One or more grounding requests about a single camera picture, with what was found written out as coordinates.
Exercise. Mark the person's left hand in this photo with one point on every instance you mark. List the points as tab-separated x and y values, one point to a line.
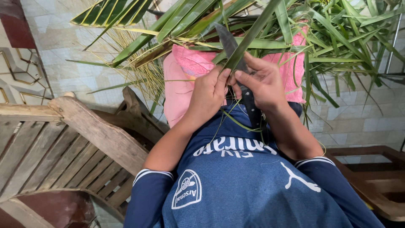
204	95

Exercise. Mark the person's right hand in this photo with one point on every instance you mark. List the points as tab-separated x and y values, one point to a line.
265	87

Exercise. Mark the green palm leaf strip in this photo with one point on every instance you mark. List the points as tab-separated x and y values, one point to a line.
250	35

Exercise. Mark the dark-bladed knife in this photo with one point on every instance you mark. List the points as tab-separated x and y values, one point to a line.
228	41

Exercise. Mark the pink cloth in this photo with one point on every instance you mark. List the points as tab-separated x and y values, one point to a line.
183	79

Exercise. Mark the bundle of yellowish leaf midribs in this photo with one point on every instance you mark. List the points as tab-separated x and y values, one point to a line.
144	69

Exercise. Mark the heap of green palm leaves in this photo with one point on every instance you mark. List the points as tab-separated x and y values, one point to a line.
335	34

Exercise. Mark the blue sports jersey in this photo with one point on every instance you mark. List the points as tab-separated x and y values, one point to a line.
240	190

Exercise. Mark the metal pole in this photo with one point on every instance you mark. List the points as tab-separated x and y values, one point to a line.
394	41

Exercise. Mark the weathered wooden slatted bench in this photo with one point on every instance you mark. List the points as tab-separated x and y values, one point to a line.
72	152

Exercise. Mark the brown wooden furniture frame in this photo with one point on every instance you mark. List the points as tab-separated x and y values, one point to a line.
376	180

